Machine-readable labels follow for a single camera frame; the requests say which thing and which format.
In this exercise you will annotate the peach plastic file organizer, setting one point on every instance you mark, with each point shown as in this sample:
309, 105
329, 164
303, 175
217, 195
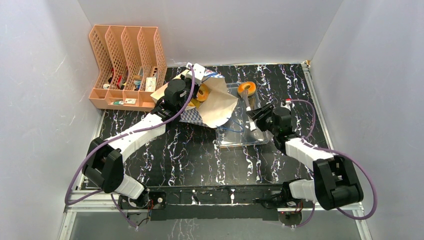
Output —
136, 53

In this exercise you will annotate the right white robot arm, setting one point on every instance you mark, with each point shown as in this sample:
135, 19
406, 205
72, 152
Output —
335, 182

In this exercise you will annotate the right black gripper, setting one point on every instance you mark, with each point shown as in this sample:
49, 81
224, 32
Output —
263, 115

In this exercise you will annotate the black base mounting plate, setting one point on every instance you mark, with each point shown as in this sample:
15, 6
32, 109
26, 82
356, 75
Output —
252, 201

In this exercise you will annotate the orange fake donut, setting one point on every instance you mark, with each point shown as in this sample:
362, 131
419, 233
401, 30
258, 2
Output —
248, 88

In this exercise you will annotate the blue checkered paper bag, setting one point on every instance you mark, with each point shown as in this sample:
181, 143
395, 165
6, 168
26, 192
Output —
212, 113

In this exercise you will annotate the small white card box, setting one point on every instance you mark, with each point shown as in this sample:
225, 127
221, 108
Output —
130, 101

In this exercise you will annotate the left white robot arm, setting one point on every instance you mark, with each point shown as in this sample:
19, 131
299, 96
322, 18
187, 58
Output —
104, 163

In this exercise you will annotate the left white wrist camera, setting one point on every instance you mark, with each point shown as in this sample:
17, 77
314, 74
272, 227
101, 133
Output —
195, 72

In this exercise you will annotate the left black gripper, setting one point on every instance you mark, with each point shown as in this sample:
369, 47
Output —
187, 81

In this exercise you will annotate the red small box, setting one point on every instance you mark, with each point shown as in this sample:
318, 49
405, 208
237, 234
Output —
119, 82

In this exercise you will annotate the green white glue tube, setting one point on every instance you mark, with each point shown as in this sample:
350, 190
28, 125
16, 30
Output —
118, 103

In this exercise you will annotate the white stapler box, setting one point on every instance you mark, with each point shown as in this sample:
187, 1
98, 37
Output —
150, 84

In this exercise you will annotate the clear plastic tray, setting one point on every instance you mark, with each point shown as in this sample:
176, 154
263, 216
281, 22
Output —
236, 133

